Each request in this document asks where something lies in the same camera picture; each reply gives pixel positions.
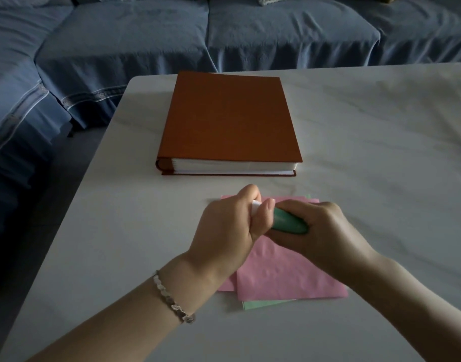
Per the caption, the person's right hand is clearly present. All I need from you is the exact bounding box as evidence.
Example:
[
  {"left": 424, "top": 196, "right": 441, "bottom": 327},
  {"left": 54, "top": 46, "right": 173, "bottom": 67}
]
[{"left": 266, "top": 200, "right": 379, "bottom": 288}]

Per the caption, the person's left hand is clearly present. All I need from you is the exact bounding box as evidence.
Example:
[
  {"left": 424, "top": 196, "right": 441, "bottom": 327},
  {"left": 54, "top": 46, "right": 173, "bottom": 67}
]
[{"left": 186, "top": 184, "right": 276, "bottom": 285}]

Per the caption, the green glue stick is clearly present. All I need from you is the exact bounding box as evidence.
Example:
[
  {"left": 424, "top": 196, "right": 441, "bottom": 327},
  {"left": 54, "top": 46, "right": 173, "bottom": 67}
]
[{"left": 272, "top": 207, "right": 310, "bottom": 235}]

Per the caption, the person's right forearm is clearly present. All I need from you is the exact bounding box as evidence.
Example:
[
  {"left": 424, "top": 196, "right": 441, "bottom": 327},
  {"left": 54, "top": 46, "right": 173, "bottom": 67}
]
[{"left": 347, "top": 251, "right": 461, "bottom": 362}]

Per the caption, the person's left forearm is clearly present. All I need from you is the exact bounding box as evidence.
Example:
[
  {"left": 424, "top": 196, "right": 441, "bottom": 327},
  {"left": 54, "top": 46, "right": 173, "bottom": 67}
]
[{"left": 27, "top": 253, "right": 224, "bottom": 362}]

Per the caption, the large pink paper sheet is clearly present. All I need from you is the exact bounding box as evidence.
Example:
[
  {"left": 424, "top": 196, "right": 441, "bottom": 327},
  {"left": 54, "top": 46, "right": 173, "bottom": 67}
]
[{"left": 235, "top": 197, "right": 349, "bottom": 302}]

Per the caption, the orange hardcover book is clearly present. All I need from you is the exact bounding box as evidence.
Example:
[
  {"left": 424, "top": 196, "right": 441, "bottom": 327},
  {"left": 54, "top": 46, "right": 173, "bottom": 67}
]
[{"left": 156, "top": 71, "right": 303, "bottom": 177}]

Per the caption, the blue covered sofa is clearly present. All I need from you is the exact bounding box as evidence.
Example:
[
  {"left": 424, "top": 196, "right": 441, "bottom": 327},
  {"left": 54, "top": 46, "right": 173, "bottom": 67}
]
[{"left": 0, "top": 0, "right": 461, "bottom": 260}]

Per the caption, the silver bead bracelet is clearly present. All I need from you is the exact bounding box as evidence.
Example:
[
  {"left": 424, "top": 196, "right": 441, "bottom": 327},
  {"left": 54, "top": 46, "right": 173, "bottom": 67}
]
[{"left": 153, "top": 270, "right": 196, "bottom": 324}]

